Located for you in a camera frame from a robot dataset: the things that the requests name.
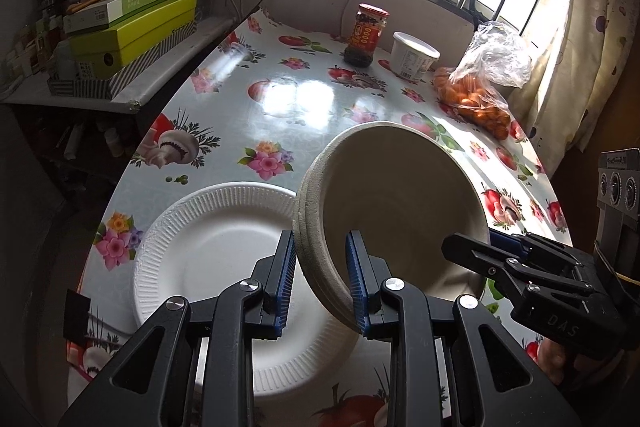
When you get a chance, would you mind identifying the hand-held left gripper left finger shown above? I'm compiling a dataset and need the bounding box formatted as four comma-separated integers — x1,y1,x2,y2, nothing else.
57,229,298,427

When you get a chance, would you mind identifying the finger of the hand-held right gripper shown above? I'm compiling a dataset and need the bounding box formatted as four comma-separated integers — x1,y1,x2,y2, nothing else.
441,232,597,304
489,228,597,269

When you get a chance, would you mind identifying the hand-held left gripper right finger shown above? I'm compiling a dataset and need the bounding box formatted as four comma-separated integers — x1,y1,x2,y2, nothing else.
345,229,583,427

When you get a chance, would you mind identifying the white foam plate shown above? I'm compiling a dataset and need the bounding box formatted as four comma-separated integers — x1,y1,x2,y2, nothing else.
132,227,351,397
132,181,361,395

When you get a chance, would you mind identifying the person's right hand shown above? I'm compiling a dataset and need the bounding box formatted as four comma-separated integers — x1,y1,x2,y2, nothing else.
539,337,576,388

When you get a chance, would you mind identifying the pile of small oranges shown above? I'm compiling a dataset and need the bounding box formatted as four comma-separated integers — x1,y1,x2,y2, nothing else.
432,68,512,140

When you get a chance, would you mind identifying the fruit print tablecloth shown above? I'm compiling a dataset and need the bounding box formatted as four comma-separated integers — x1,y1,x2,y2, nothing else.
65,9,573,427

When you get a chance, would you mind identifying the clear plastic bag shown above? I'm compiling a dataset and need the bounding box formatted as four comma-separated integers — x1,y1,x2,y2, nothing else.
432,21,533,140

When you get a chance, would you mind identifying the white plastic tub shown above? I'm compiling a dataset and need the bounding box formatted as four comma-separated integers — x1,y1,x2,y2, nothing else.
390,32,441,82

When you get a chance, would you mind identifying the patterned cream curtain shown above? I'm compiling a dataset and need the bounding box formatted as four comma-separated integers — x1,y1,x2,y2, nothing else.
510,0,640,152

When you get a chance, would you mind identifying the grey side shelf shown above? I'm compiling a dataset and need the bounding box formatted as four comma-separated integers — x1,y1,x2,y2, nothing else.
0,14,236,188

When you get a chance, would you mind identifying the red-lidded sauce jar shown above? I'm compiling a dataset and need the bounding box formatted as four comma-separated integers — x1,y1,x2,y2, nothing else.
344,3,390,68

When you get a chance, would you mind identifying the striped cardboard tray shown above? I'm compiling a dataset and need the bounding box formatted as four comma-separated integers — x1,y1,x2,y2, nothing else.
47,22,198,100

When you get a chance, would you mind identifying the lime green box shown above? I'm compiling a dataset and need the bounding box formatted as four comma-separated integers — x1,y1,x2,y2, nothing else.
69,0,198,80

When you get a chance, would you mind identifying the pale green flat box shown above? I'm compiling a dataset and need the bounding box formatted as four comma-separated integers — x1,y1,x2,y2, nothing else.
62,0,180,34

